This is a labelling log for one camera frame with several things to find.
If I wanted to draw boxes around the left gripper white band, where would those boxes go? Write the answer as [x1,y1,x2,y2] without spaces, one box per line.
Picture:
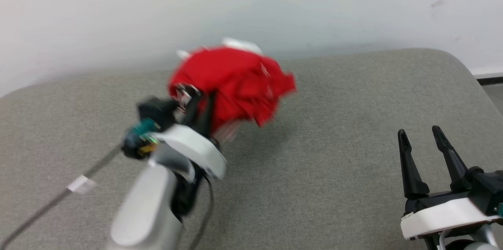
[154,85,228,180]

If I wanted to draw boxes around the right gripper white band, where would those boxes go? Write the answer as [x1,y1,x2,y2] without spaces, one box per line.
[397,125,500,241]

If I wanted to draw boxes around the red sleeveless jersey white trim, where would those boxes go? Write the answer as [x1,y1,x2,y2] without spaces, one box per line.
[168,38,297,142]

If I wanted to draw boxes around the dark baseboard strip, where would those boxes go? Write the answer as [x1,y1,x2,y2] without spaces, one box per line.
[476,76,503,86]

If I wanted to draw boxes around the thin black cable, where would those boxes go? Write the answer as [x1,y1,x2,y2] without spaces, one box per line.
[192,175,215,250]

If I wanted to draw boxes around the black cable with white tag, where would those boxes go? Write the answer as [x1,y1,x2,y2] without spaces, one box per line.
[0,145,123,247]

